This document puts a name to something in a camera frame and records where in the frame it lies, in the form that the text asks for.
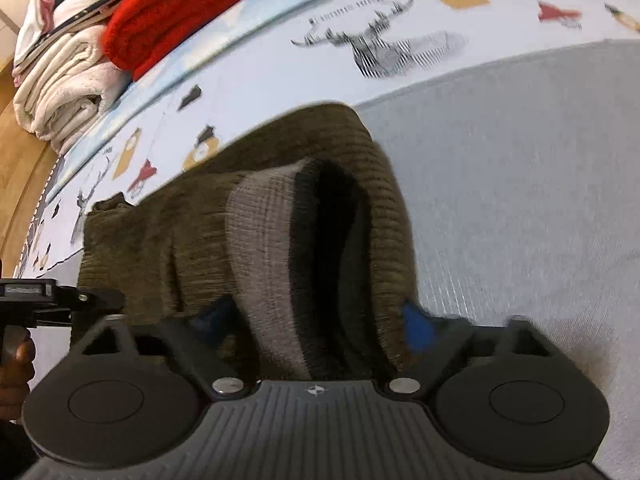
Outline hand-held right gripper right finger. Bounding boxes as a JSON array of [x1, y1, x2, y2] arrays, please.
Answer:
[[388, 300, 557, 397]]

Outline printed bed sheet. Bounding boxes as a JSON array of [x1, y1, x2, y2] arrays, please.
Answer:
[[14, 0, 640, 480]]

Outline red knitted blanket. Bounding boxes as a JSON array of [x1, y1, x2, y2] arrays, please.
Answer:
[[100, 0, 291, 82]]

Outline cream folded blanket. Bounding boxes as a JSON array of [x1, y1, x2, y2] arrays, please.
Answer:
[[12, 30, 132, 154]]

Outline wooden bed frame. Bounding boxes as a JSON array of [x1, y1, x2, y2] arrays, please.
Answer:
[[0, 55, 66, 266]]

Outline person's left hand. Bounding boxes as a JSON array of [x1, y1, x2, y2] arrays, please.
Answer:
[[0, 336, 37, 423]]

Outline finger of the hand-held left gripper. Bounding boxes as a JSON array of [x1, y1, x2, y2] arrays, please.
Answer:
[[70, 288, 127, 317]]

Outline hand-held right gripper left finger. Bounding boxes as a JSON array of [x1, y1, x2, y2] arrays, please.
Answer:
[[73, 296, 247, 401]]

